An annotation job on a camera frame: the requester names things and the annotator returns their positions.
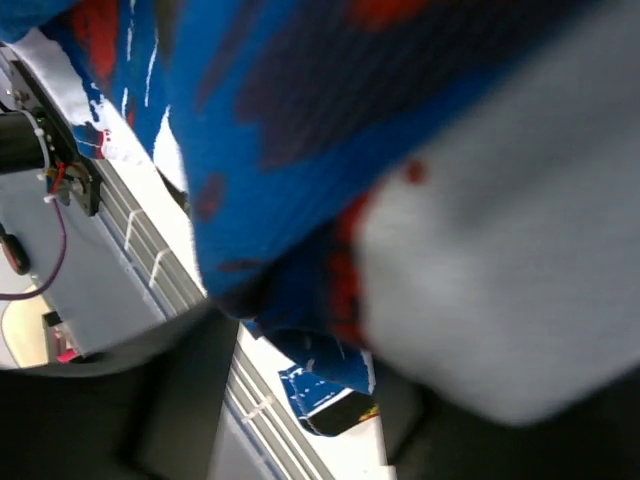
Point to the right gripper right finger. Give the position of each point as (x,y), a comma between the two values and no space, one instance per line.
(426,437)

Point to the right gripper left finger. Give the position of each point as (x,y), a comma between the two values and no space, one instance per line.
(80,420)

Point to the blue white red patterned trousers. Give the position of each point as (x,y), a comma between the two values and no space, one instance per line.
(286,113)

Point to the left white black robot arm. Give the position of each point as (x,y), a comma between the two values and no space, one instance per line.
(451,185)

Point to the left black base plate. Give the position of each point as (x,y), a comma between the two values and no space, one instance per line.
(81,178)

